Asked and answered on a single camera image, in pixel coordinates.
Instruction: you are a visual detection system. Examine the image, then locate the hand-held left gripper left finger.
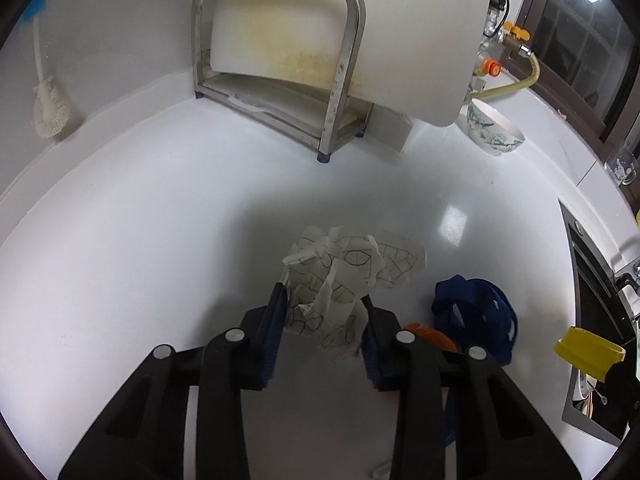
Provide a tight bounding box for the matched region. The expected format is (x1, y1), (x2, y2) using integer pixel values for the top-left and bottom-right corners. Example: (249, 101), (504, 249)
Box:
(57, 282), (291, 480)

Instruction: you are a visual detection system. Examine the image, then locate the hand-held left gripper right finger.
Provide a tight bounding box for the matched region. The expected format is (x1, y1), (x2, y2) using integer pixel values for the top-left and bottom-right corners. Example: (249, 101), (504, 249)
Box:
(360, 295), (583, 480)

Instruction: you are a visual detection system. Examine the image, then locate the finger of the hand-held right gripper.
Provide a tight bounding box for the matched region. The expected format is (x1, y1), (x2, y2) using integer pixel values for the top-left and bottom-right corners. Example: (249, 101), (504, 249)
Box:
(592, 360), (633, 436)

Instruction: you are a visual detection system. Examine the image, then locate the patterned paper towel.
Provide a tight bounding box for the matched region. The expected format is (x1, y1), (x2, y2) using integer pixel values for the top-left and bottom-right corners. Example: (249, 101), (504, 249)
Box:
(281, 225), (428, 363)

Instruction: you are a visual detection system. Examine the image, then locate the orange plastic piece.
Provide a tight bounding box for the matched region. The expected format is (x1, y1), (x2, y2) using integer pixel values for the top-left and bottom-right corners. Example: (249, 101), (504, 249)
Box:
(402, 322), (458, 353)

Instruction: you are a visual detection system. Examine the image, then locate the blue fabric item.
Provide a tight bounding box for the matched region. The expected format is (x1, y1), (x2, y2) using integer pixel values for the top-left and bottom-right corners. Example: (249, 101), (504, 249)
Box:
(432, 275), (518, 446)

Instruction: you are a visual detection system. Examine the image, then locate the black gas stove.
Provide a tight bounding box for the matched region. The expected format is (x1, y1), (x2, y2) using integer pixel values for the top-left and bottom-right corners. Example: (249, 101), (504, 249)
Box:
(557, 200), (640, 446)

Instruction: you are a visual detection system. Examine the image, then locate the clear glass cup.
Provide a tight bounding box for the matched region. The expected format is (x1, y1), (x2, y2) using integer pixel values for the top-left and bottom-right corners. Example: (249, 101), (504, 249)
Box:
(604, 140), (640, 186)

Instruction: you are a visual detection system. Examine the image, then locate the floral ceramic bowl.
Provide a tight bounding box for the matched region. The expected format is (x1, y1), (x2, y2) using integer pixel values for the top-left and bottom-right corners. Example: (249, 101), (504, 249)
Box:
(457, 97), (527, 157)

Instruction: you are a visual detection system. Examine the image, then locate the stainless steel rack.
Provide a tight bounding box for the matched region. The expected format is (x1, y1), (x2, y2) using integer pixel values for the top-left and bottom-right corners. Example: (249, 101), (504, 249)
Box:
(191, 0), (375, 163)

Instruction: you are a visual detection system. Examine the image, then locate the white cutting board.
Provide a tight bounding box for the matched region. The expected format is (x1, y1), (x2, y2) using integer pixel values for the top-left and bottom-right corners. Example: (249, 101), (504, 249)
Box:
(207, 0), (493, 128)

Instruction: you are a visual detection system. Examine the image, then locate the white bottle brush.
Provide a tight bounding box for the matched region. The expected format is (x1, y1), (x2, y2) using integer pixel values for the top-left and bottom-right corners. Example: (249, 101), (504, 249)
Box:
(20, 0), (71, 140)

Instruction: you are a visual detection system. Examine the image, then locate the yellow gas hose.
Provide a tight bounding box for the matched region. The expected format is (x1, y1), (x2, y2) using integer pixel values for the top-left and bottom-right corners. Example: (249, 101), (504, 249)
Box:
(470, 47), (542, 101)

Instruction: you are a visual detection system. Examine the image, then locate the yellow handled gas valve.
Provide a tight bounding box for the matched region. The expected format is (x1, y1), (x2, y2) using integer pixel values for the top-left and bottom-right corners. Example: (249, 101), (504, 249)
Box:
(500, 22), (531, 51)

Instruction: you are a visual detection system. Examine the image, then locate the dark window frame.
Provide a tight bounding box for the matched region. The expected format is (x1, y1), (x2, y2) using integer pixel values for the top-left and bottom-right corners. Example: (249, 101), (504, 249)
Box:
(520, 0), (640, 146)

